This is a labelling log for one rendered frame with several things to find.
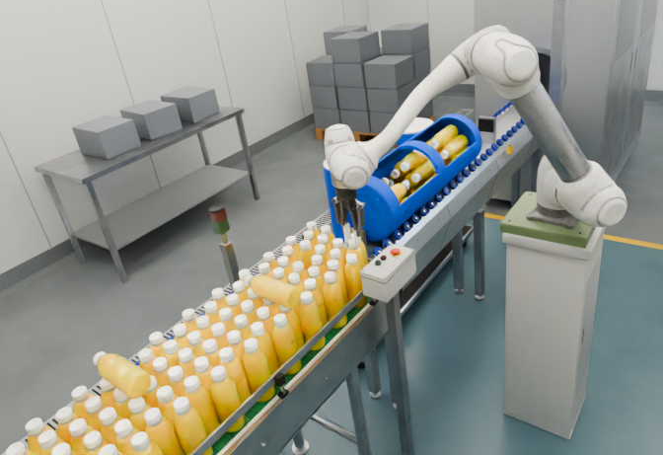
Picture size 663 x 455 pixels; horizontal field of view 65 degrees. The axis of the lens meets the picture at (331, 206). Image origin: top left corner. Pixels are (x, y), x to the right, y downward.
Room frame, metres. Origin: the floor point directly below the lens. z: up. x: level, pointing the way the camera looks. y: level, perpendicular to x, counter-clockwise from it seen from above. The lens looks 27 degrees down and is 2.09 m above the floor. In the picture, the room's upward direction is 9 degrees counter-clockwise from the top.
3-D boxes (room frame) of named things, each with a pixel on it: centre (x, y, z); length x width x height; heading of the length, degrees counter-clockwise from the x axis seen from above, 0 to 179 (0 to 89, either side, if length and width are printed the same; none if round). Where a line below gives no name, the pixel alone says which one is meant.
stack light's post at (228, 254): (1.81, 0.44, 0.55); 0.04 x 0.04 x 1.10; 48
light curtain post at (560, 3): (2.75, -1.32, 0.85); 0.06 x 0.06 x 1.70; 48
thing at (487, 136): (2.85, -0.97, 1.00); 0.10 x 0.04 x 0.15; 48
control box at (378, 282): (1.51, -0.16, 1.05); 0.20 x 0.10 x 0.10; 138
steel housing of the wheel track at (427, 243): (2.64, -0.78, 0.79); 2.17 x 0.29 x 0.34; 138
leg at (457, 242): (2.69, -0.73, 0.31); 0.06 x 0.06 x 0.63; 48
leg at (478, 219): (2.59, -0.83, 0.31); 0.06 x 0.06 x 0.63; 48
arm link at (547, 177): (1.73, -0.87, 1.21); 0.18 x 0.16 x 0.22; 5
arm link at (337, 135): (1.62, -0.06, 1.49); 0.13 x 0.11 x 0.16; 6
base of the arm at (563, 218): (1.75, -0.88, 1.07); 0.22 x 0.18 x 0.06; 134
